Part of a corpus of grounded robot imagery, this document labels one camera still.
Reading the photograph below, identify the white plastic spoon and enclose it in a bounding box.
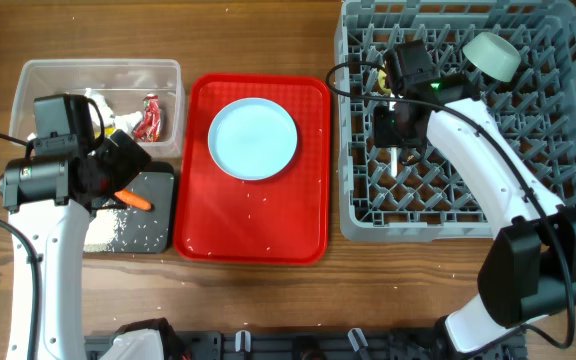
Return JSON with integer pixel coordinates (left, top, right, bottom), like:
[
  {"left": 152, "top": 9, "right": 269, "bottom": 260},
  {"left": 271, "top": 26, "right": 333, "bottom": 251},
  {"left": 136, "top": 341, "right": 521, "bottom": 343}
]
[{"left": 389, "top": 101, "right": 399, "bottom": 178}]

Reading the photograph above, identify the left black cable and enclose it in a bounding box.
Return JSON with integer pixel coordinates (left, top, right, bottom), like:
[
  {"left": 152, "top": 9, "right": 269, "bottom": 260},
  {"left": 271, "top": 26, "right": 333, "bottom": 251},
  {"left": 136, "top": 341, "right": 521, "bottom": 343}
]
[{"left": 0, "top": 128, "right": 44, "bottom": 360}]

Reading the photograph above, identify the red snack wrapper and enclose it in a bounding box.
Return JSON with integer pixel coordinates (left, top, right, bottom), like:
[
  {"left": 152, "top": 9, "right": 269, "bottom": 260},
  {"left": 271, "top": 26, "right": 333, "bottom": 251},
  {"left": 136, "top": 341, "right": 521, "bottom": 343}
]
[{"left": 132, "top": 94, "right": 162, "bottom": 143}]

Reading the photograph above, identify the green bowl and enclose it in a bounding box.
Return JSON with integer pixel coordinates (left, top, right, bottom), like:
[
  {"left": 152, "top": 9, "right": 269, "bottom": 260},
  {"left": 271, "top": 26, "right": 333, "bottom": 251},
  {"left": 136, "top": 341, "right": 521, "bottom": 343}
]
[{"left": 463, "top": 32, "right": 521, "bottom": 82}]

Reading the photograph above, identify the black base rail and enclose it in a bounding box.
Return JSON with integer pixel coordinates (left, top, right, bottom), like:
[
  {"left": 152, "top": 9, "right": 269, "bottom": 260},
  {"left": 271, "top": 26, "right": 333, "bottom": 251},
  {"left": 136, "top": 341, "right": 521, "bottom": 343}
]
[{"left": 83, "top": 317, "right": 528, "bottom": 360}]

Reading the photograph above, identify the black plastic tray bin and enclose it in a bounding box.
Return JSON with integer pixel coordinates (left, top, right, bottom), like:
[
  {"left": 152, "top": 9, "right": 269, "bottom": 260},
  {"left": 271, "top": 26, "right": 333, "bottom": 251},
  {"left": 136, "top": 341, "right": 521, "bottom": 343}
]
[{"left": 84, "top": 161, "right": 176, "bottom": 254}]

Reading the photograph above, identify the orange carrot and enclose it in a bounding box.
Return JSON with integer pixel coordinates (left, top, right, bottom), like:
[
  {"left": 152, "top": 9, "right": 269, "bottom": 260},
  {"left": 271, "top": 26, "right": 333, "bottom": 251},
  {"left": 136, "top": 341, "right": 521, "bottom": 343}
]
[{"left": 114, "top": 190, "right": 153, "bottom": 212}]

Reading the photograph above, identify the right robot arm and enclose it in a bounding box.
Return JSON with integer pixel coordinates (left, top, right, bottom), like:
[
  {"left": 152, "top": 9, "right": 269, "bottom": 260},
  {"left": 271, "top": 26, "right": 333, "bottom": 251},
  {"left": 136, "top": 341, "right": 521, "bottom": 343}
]
[{"left": 374, "top": 40, "right": 576, "bottom": 359}]

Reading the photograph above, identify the red plastic tray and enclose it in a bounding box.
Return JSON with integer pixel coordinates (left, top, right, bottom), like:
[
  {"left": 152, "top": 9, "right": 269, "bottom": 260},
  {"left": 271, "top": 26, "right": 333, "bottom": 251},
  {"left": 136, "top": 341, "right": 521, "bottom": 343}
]
[{"left": 172, "top": 73, "right": 331, "bottom": 265}]

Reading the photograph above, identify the clear plastic bin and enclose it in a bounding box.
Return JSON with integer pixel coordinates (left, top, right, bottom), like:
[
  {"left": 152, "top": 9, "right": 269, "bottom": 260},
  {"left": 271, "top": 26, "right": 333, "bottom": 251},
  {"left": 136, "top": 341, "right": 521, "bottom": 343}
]
[{"left": 9, "top": 59, "right": 185, "bottom": 158}]

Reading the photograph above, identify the black cable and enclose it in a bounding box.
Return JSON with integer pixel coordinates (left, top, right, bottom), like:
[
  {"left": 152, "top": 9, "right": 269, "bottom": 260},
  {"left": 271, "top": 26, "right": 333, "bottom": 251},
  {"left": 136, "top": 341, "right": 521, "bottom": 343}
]
[
  {"left": 325, "top": 61, "right": 576, "bottom": 350},
  {"left": 0, "top": 128, "right": 44, "bottom": 360}
]

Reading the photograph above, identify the white tissue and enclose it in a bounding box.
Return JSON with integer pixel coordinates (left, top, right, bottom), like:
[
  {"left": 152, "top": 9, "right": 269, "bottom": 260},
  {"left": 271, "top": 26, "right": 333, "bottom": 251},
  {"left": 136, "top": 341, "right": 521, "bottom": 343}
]
[
  {"left": 84, "top": 88, "right": 114, "bottom": 128},
  {"left": 113, "top": 111, "right": 143, "bottom": 135}
]

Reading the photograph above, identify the yellow silver foil wrapper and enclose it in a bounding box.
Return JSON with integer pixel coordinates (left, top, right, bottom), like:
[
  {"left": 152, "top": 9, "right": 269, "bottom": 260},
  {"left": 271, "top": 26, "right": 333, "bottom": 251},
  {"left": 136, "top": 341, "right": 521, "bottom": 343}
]
[{"left": 94, "top": 127, "right": 116, "bottom": 139}]

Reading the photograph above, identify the light blue plate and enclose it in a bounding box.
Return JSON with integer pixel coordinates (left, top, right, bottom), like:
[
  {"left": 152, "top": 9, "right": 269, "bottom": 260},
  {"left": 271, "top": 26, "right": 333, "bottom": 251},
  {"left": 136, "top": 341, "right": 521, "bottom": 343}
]
[{"left": 207, "top": 97, "right": 299, "bottom": 181}]

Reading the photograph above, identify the right black cable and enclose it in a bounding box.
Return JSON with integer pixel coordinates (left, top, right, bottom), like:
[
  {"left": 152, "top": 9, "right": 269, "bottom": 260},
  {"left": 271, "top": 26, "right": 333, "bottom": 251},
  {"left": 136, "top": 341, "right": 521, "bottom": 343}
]
[{"left": 325, "top": 61, "right": 576, "bottom": 350}]

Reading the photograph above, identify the grey dishwasher rack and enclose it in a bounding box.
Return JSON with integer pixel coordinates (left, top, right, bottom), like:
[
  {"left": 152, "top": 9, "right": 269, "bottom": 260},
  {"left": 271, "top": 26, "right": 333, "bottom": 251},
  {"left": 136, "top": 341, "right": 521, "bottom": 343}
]
[{"left": 334, "top": 1, "right": 576, "bottom": 242}]

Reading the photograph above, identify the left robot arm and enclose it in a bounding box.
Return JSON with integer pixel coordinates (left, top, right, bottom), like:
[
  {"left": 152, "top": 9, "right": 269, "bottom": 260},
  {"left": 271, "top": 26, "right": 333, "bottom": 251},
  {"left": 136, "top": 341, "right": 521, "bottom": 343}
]
[{"left": 0, "top": 94, "right": 151, "bottom": 359}]

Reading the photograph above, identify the white rice pile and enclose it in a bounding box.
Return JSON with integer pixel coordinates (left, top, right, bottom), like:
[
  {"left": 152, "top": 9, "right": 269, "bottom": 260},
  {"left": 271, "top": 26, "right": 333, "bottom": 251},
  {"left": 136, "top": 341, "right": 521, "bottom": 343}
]
[{"left": 83, "top": 207, "right": 169, "bottom": 254}]

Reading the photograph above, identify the yellow plastic cup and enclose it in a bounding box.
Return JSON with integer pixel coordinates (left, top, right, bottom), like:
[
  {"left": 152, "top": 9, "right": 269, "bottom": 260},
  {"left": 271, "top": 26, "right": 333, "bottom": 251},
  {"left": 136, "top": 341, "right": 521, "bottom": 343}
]
[{"left": 377, "top": 70, "right": 391, "bottom": 96}]

